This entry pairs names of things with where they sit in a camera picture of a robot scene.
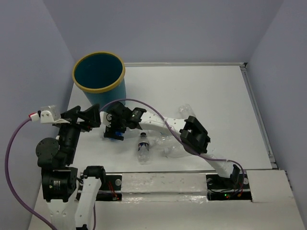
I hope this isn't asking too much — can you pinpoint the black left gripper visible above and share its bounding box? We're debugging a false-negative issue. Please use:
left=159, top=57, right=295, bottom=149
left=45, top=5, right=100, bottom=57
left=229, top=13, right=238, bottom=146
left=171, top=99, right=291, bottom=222
left=56, top=100, right=101, bottom=161

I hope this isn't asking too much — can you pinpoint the crushed clear plastic bottle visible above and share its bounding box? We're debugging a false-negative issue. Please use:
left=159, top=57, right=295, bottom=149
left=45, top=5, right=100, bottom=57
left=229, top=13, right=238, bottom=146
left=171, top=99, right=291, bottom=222
left=149, top=132, right=179, bottom=148

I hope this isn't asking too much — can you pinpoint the small bottle black cap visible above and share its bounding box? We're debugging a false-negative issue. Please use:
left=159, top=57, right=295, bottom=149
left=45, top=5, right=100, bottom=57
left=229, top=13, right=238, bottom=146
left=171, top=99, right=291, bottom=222
left=137, top=132, right=151, bottom=164

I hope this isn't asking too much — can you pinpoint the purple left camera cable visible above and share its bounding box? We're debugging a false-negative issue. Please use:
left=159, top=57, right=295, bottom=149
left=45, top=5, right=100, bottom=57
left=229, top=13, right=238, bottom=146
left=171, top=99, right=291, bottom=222
left=4, top=116, right=96, bottom=230

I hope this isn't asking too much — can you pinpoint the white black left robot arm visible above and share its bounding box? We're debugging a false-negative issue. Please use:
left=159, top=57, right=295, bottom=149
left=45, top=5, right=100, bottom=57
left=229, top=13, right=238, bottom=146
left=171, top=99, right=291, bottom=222
left=35, top=104, right=106, bottom=230

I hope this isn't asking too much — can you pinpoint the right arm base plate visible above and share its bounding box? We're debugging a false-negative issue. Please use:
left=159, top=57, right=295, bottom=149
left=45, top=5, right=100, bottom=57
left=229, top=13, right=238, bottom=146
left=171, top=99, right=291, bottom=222
left=206, top=174, right=252, bottom=201

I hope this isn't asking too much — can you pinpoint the clear bottle white cap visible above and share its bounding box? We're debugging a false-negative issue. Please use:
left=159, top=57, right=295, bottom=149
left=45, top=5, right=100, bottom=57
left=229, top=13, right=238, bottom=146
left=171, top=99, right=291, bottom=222
left=163, top=144, right=190, bottom=158

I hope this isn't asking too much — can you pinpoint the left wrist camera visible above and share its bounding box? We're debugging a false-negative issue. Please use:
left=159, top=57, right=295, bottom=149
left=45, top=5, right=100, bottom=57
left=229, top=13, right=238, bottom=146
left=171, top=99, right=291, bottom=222
left=28, top=105, right=61, bottom=124

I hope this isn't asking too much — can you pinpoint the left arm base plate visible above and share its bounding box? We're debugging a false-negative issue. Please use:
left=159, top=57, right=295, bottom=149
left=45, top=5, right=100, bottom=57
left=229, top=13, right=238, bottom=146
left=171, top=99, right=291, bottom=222
left=96, top=173, right=122, bottom=202

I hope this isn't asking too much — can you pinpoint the clear wide-mouth plastic jar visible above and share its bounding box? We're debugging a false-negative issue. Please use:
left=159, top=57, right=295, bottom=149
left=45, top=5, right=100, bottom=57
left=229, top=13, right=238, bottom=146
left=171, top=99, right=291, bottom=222
left=178, top=103, right=195, bottom=119

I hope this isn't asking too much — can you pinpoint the teal bin yellow rim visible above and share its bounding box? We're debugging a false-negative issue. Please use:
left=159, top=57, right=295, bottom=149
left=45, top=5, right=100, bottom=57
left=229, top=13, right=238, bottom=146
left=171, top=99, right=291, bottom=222
left=72, top=51, right=127, bottom=108

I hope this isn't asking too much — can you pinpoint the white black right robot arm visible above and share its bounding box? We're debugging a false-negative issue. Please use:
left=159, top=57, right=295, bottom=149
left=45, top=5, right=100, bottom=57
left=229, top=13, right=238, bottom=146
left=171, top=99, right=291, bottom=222
left=100, top=99, right=244, bottom=188

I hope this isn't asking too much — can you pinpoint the purple camera cable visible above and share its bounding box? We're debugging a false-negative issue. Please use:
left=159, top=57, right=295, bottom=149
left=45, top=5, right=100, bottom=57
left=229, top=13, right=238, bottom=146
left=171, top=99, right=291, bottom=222
left=99, top=98, right=247, bottom=192
left=4, top=116, right=96, bottom=230

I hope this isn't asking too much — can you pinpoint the clear bottle blue label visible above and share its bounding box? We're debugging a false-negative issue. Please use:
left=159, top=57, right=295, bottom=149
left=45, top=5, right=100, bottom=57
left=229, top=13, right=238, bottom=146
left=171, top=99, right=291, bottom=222
left=100, top=129, right=140, bottom=141

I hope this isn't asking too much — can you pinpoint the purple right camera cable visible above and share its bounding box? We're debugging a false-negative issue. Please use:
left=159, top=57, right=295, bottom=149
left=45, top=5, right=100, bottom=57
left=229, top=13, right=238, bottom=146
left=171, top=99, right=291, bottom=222
left=99, top=98, right=247, bottom=192

